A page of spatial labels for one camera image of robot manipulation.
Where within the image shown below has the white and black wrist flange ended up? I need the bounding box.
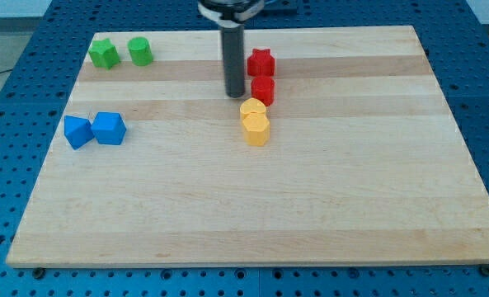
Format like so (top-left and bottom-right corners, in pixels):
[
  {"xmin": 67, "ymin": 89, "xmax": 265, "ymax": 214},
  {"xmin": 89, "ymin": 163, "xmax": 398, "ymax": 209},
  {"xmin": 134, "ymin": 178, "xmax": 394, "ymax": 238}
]
[{"xmin": 198, "ymin": 0, "xmax": 265, "ymax": 26}]

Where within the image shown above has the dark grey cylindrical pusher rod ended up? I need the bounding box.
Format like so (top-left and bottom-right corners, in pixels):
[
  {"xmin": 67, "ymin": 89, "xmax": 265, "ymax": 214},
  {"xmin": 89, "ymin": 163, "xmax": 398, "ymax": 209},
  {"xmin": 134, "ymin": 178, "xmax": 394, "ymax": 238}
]
[{"xmin": 220, "ymin": 25, "xmax": 245, "ymax": 98}]

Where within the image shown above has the blue cube block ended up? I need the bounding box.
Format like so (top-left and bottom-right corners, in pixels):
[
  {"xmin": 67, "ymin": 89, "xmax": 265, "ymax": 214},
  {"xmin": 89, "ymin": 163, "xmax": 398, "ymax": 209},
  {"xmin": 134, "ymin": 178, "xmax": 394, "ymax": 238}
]
[{"xmin": 92, "ymin": 111, "xmax": 126, "ymax": 145}]

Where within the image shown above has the blue triangle block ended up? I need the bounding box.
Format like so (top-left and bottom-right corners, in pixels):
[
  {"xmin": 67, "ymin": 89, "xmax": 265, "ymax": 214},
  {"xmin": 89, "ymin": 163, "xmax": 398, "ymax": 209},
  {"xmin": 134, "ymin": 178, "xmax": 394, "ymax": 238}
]
[{"xmin": 63, "ymin": 115, "xmax": 94, "ymax": 150}]

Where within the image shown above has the red star block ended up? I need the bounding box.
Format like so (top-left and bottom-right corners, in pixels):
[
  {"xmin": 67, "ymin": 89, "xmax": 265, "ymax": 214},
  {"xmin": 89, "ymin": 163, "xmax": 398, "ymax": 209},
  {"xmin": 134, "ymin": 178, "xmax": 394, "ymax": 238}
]
[{"xmin": 247, "ymin": 49, "xmax": 275, "ymax": 77}]

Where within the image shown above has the red cylinder block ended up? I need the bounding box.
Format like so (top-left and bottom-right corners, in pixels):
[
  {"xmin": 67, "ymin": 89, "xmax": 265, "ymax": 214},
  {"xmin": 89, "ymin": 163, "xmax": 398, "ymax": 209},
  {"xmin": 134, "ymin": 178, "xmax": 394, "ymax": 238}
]
[{"xmin": 251, "ymin": 76, "xmax": 275, "ymax": 106}]

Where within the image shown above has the yellow heart block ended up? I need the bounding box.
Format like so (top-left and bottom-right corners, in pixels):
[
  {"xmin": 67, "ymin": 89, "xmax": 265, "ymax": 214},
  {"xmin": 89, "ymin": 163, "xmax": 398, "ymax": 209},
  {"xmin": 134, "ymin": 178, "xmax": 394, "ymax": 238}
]
[{"xmin": 239, "ymin": 97, "xmax": 267, "ymax": 120}]

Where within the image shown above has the green cylinder block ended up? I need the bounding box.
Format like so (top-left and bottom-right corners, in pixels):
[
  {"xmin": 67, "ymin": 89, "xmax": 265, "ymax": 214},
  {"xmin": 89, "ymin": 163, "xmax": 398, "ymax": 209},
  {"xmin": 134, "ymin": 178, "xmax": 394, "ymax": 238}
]
[{"xmin": 127, "ymin": 36, "xmax": 153, "ymax": 66}]

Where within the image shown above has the yellow hexagon block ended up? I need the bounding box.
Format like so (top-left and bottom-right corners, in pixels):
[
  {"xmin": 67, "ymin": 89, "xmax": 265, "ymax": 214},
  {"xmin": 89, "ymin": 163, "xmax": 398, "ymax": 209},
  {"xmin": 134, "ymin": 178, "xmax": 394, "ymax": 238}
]
[{"xmin": 242, "ymin": 113, "xmax": 270, "ymax": 146}]

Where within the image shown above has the green star block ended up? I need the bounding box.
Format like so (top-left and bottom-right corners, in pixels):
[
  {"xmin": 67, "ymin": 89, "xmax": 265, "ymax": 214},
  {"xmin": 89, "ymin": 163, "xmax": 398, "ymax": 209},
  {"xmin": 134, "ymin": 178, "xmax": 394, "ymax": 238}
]
[{"xmin": 88, "ymin": 38, "xmax": 120, "ymax": 69}]

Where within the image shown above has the light wooden board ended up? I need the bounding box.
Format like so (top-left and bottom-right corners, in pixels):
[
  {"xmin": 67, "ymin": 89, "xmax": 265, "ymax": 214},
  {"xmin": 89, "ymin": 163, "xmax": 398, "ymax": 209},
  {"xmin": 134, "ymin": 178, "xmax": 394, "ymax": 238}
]
[{"xmin": 7, "ymin": 26, "xmax": 489, "ymax": 268}]

